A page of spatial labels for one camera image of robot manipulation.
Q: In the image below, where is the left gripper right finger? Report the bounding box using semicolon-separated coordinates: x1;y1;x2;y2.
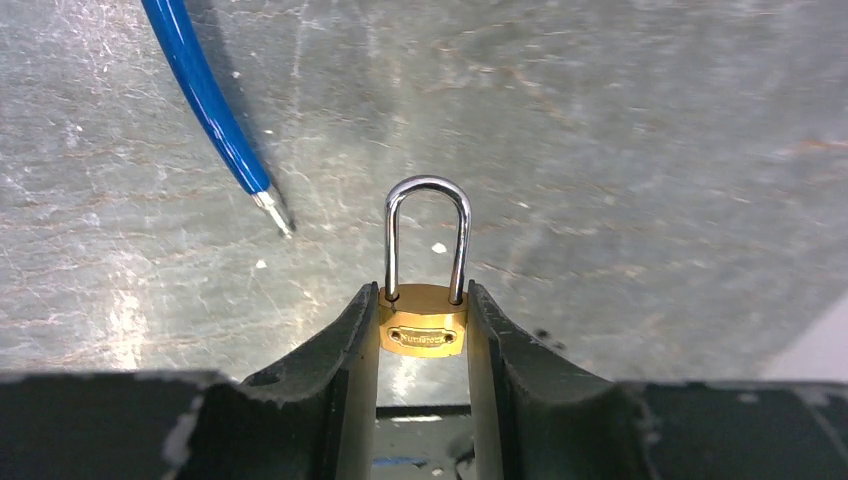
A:
467;283;847;479

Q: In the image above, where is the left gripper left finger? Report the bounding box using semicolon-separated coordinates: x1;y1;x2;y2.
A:
1;284;379;479

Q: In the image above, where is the brass padlock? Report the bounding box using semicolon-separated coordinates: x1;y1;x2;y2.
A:
378;175;471;358

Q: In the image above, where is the blue cable lock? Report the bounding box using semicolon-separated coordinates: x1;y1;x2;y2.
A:
142;0;293;238

